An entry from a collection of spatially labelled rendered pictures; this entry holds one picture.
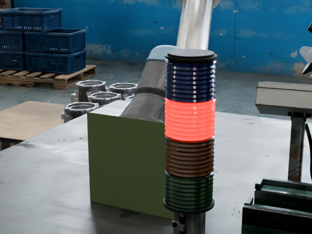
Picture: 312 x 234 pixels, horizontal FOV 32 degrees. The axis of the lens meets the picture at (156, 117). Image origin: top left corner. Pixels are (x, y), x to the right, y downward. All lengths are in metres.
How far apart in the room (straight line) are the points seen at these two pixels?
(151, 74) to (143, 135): 0.17
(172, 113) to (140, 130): 0.50
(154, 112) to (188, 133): 0.54
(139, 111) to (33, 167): 0.42
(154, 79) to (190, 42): 0.26
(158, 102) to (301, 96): 0.30
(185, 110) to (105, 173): 0.61
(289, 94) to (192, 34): 0.42
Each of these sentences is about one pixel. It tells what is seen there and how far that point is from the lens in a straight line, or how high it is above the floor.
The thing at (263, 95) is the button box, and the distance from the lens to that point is 1.13.
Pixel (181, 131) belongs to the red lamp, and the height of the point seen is 1.13.
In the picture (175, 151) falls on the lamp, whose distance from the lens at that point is 0.64.
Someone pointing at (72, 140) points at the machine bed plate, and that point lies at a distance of 1.68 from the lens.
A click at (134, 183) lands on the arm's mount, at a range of 1.18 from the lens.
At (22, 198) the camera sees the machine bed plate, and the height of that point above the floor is 0.80.
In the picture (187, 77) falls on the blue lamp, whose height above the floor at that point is 1.19.
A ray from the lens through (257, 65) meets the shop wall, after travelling 6.74.
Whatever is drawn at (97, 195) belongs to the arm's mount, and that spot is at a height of 0.82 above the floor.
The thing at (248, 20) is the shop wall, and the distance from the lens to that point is 6.70.
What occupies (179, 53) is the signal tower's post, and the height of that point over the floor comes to 1.22.
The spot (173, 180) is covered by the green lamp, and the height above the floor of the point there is 1.07.
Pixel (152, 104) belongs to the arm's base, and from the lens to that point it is 1.18.
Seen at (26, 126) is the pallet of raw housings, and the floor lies 0.35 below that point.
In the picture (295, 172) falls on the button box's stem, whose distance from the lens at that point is 1.18.
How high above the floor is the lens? 1.32
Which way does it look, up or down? 16 degrees down
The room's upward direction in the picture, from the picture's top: straight up
